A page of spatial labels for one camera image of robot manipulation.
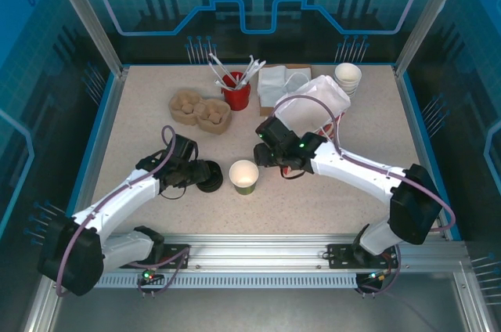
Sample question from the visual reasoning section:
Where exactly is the black cup lid stack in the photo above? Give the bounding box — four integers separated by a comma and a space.
195, 160, 224, 194

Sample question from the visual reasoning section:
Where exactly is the green paper cup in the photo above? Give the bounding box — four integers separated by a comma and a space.
229, 159, 260, 196

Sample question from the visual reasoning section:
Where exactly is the white red printed paper bag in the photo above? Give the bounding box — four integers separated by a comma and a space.
273, 73, 352, 179

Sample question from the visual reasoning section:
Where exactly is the white paper cup stack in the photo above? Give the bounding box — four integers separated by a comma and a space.
333, 62, 363, 101

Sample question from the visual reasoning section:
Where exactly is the red metal bucket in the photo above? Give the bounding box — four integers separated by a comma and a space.
221, 71, 252, 112

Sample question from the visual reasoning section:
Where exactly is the white paper napkin stack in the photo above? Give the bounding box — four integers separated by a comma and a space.
257, 65, 290, 109
287, 69, 312, 88

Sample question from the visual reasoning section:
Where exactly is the small LED circuit board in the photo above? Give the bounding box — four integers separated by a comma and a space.
139, 267, 165, 284
362, 269, 392, 284

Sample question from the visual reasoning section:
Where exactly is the thin black left gripper cable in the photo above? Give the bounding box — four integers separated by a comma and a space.
158, 185, 187, 200

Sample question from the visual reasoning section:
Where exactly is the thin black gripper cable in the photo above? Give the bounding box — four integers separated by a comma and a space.
279, 165, 310, 181
158, 185, 187, 200

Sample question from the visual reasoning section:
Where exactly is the thin black right gripper cable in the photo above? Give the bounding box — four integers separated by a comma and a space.
279, 165, 310, 181

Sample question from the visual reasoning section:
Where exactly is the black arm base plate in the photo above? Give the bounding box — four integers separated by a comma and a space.
326, 243, 400, 270
119, 243, 192, 270

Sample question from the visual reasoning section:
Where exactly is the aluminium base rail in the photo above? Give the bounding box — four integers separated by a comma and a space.
97, 233, 467, 270

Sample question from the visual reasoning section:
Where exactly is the slotted grey cable duct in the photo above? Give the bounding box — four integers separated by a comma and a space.
62, 272, 361, 290

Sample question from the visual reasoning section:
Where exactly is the grey metal base plate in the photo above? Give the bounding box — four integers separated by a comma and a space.
23, 288, 501, 332

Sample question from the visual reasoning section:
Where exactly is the aluminium frame post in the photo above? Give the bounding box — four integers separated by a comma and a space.
392, 0, 473, 78
42, 0, 130, 78

